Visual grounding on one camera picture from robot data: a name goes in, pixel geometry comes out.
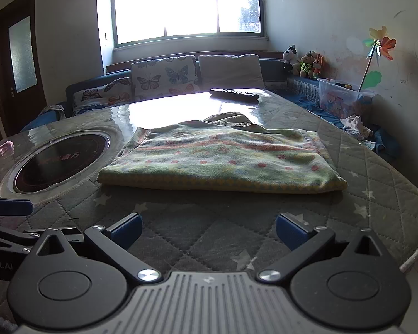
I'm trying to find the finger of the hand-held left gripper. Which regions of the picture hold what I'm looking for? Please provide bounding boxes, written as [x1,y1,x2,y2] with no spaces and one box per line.
[0,225,86,254]
[0,198,34,220]

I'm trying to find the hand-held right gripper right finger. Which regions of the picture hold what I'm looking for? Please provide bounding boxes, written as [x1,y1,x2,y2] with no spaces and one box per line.
[258,213,392,283]

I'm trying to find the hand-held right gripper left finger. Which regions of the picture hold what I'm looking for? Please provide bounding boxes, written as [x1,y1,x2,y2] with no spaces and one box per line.
[28,212,162,284]

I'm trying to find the floral green children's garment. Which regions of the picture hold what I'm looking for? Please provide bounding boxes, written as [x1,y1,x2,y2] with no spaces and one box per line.
[97,111,348,193]

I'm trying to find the grey blue clothes pile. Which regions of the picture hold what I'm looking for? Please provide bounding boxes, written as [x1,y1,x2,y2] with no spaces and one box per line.
[40,102,67,122]

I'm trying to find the white small clothes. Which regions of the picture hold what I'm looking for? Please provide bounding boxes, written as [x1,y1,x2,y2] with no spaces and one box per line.
[339,115,374,140]

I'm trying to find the round black induction cooktop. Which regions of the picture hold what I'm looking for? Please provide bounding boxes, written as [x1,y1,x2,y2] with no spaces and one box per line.
[0,129,124,205]

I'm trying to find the grey quilted star tablecloth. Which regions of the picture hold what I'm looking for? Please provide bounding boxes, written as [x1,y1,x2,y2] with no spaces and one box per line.
[0,89,418,334]

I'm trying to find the dark wooden glass door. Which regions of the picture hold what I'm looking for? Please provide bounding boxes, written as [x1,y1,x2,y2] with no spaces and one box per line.
[0,0,47,136]

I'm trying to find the long butterfly print cushion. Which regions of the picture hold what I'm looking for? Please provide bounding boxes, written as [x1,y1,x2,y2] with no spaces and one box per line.
[71,77,132,115]

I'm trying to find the clear plastic storage box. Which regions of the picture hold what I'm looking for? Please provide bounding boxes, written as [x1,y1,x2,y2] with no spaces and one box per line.
[317,78,376,119]

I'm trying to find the black remote control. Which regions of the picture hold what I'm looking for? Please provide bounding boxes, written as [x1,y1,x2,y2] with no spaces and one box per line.
[209,88,259,102]

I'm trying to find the square butterfly print cushion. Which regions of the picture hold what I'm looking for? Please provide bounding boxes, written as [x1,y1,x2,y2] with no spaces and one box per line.
[130,55,197,100]

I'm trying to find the orange plush fox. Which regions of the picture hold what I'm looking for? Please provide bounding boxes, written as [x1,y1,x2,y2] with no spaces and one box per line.
[312,54,326,80]

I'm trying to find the plush bear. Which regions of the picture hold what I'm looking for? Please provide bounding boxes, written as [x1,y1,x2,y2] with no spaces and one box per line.
[299,50,317,79]

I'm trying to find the beige cushion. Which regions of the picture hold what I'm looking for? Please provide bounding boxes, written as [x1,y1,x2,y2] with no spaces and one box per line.
[198,54,265,93]

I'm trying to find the black and white plush dog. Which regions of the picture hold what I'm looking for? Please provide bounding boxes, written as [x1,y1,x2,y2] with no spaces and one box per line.
[282,45,302,75]

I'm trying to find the colourful pinwheel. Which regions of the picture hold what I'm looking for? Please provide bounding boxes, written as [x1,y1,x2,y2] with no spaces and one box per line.
[358,26,397,93]

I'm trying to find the window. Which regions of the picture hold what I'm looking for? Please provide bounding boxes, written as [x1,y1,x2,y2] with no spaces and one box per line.
[97,0,269,47]

